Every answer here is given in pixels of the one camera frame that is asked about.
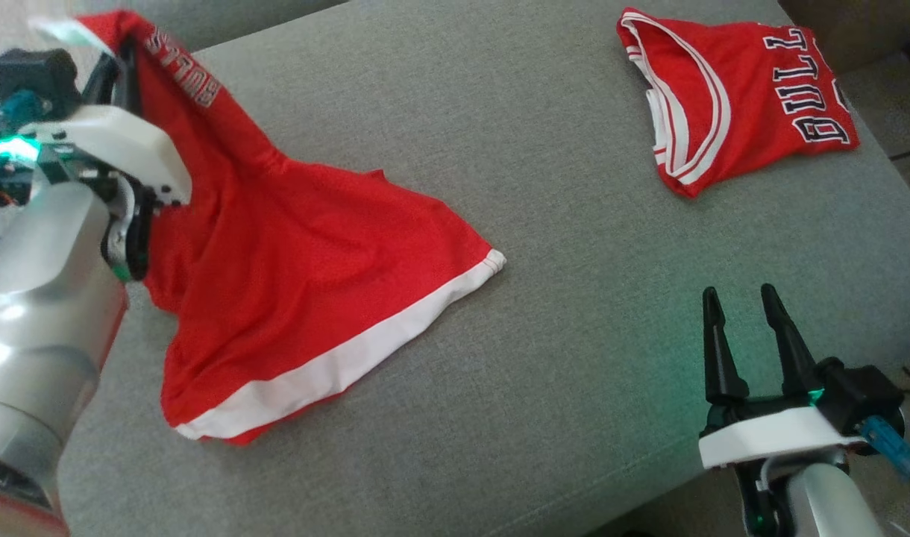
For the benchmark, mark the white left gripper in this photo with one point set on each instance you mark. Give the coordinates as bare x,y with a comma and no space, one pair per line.
119,145

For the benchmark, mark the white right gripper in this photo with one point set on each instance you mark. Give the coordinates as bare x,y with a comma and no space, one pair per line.
768,438

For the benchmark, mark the red shorts white band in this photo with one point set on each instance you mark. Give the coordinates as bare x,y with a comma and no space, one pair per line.
291,276

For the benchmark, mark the red basketball jersey white trim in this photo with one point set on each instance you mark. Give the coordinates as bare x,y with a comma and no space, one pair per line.
753,89

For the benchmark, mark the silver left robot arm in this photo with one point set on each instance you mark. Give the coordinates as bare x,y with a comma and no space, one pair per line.
37,335

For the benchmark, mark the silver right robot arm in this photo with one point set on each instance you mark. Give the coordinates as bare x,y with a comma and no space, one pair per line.
820,500

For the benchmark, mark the grey sofa seat cushion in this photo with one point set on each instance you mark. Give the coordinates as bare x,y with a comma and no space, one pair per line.
574,298

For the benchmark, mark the brown wooden furniture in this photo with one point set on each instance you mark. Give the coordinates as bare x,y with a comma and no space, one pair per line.
850,26

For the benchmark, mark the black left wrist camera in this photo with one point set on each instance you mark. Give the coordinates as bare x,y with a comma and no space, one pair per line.
30,74

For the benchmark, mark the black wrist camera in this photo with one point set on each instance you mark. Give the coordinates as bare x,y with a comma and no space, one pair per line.
30,74
861,391

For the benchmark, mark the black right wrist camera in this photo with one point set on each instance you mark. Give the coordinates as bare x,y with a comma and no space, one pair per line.
861,391

